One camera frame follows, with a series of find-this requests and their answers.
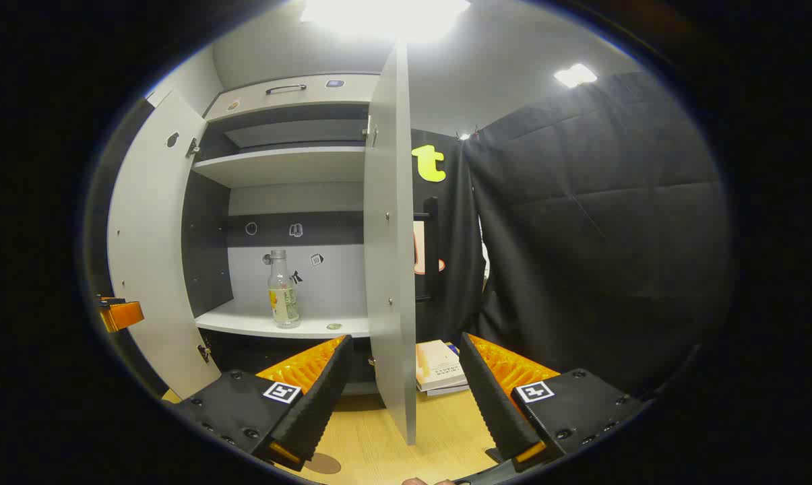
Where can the grey cabinet drawer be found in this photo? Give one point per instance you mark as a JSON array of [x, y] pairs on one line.
[[291, 94]]

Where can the grey cabinet door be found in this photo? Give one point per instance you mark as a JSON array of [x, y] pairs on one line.
[[153, 256], [391, 269]]

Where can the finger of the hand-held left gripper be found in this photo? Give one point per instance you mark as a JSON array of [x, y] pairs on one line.
[[124, 315]]

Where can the black backdrop cloth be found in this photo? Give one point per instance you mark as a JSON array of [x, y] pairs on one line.
[[594, 222]]

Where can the large ceiling light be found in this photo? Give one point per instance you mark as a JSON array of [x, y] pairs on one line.
[[385, 17]]

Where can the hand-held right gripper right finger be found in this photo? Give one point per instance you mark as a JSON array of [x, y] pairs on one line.
[[493, 397]]

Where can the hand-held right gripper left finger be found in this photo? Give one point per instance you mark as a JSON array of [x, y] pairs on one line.
[[318, 397]]

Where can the grey cabinet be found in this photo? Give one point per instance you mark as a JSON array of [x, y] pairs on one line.
[[291, 165]]

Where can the small ceiling light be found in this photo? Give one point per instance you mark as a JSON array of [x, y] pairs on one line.
[[575, 75]]

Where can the stack of white books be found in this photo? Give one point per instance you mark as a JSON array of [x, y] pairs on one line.
[[439, 367]]

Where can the clear plastic bottle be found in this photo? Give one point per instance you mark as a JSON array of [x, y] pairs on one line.
[[284, 296]]

